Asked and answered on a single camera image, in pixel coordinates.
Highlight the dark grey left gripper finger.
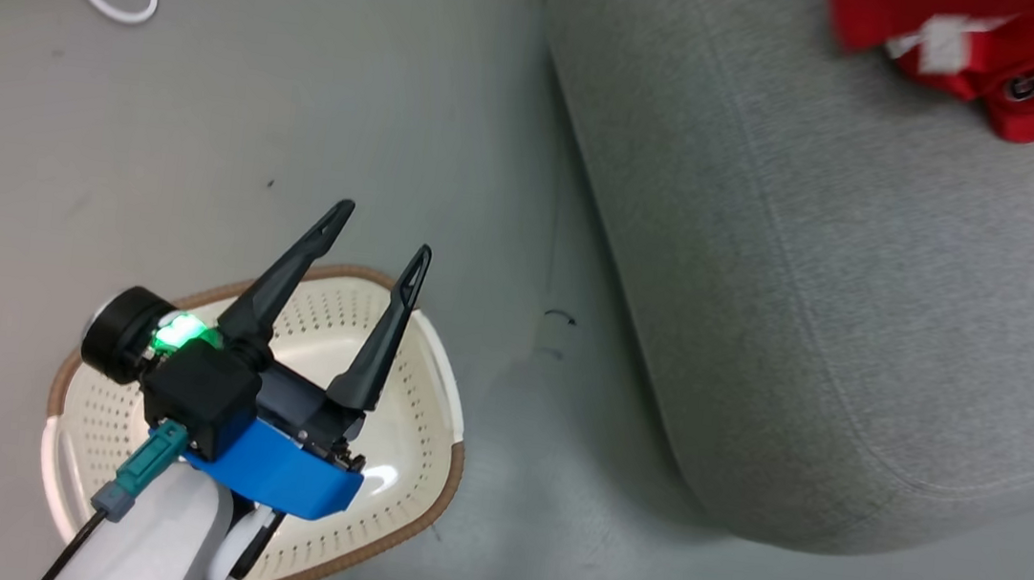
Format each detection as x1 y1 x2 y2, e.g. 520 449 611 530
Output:
323 235 434 417
214 187 357 364

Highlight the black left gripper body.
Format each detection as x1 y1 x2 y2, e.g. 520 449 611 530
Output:
71 281 382 469

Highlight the red and white jersey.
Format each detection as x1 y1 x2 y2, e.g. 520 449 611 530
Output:
813 0 1034 145

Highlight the white perforated laundry basket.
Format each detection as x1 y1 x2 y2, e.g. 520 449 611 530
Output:
28 233 485 580

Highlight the grey fabric sofa seat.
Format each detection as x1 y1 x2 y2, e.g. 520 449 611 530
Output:
493 0 1034 576

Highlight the teal connector with black cable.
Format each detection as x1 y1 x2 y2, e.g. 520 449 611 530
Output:
40 408 192 580

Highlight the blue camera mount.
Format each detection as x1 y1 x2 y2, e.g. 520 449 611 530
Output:
177 409 371 526

